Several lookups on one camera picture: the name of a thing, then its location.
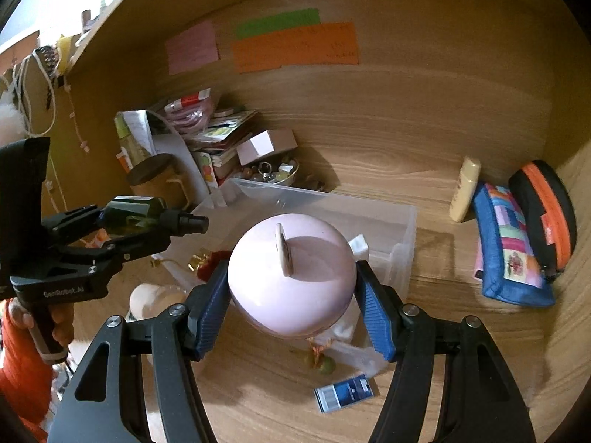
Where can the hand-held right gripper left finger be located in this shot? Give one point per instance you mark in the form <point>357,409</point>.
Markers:
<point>210,314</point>

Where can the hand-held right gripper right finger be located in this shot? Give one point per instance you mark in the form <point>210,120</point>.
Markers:
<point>376,318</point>

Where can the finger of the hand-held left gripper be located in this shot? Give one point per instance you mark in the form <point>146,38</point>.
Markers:
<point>69,219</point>
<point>134,244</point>

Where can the dark green spray bottle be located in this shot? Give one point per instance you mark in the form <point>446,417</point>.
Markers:
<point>134,207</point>

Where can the pink round jar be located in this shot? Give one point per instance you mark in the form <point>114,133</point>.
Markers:
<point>314,286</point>

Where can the clear plastic storage box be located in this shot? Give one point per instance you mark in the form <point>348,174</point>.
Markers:
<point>369,221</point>

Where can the wooden desktop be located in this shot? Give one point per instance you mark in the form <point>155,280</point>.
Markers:
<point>438,286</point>

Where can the person's left hand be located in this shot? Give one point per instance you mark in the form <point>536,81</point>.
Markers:
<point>63,327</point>

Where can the gold red tassel charm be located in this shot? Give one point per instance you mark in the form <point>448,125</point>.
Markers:
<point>210,265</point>

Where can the white round bottle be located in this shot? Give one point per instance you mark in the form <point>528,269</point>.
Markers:
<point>147,300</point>

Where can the brown jar with dark lid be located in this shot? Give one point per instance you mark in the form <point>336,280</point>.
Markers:
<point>154,180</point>

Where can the small blue card box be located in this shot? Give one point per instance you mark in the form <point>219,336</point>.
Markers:
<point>344,392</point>

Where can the fruit print card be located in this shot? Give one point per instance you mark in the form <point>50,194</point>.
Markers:
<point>207,170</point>

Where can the white plush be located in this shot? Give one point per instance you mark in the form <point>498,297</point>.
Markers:
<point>9,120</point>

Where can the stack of booklets and cards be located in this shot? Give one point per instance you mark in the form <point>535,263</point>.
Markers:
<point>226,138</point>

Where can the blue patchwork pouch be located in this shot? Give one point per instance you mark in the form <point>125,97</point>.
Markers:
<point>512,249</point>

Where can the bowl of beads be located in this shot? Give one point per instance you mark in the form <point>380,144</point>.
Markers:
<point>272,173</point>

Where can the cream lotion tube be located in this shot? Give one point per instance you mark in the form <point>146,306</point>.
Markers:
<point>465,189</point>

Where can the small pink cardboard box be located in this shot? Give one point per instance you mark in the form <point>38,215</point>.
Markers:
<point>268,145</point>

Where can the black orange zip case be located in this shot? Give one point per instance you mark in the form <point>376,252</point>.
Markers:
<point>549,212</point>

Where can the pink sticky note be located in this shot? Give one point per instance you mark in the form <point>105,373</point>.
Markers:
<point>191,48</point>

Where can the orange sticky note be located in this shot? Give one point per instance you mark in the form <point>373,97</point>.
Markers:
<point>295,48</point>

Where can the green sticky note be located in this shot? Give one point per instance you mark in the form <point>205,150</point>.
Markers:
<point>277,23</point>

